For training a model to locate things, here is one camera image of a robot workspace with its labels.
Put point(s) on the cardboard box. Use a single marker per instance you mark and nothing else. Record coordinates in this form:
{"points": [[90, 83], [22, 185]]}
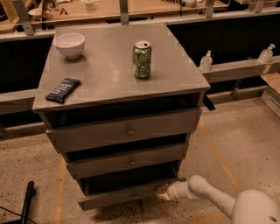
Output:
{"points": [[271, 94]]}

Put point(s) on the white ceramic bowl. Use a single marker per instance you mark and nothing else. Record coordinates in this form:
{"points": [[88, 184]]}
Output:
{"points": [[70, 45]]}

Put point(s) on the clear pump bottle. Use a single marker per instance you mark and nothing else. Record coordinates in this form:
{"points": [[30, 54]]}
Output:
{"points": [[266, 54], [206, 62]]}

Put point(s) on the green soda can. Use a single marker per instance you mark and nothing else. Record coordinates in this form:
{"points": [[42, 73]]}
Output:
{"points": [[142, 59]]}

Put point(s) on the dark blue snack bar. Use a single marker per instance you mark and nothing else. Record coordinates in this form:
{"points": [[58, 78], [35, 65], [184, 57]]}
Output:
{"points": [[63, 90]]}

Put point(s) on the black pole on floor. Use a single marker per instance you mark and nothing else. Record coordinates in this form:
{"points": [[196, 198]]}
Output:
{"points": [[24, 215]]}

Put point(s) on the grey drawer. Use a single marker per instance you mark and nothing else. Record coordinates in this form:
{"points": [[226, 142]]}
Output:
{"points": [[119, 131], [123, 186], [90, 167]]}

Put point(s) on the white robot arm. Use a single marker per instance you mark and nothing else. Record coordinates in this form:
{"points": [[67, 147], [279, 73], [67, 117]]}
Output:
{"points": [[249, 207]]}

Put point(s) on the clear pump bottle left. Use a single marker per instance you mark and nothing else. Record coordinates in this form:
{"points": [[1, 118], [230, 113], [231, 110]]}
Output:
{"points": [[206, 62]]}

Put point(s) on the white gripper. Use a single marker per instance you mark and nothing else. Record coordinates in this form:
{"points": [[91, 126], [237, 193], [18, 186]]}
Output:
{"points": [[174, 191]]}

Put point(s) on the grey metal railing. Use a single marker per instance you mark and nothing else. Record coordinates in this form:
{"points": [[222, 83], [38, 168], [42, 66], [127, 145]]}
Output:
{"points": [[21, 101]]}

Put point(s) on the clear pump bottle right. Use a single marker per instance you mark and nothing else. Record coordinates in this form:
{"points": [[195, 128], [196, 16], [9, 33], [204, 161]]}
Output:
{"points": [[266, 54]]}

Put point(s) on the grey wooden drawer cabinet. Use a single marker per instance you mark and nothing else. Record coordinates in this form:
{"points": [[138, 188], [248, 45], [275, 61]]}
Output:
{"points": [[109, 89]]}

